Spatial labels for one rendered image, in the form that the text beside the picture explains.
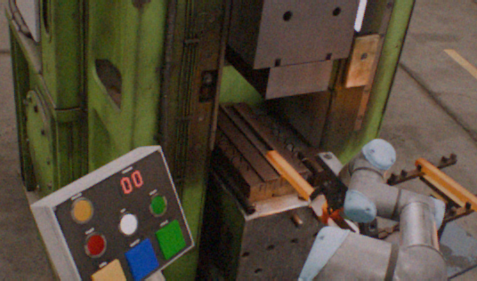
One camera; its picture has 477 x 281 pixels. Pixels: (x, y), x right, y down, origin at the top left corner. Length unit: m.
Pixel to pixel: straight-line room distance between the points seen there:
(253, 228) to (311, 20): 0.63
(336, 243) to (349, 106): 1.06
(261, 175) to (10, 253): 1.50
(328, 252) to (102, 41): 1.17
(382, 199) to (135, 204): 0.57
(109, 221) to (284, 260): 0.75
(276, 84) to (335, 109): 0.43
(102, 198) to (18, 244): 1.65
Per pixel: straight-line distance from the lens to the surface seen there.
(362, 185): 1.46
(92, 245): 1.45
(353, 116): 2.13
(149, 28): 1.60
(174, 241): 1.60
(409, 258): 1.09
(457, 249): 2.29
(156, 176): 1.56
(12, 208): 3.28
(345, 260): 1.07
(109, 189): 1.48
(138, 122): 1.72
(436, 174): 2.11
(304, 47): 1.67
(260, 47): 1.59
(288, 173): 1.86
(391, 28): 2.05
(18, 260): 3.01
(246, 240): 1.89
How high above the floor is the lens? 2.09
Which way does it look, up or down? 33 degrees down
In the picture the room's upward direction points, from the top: 9 degrees clockwise
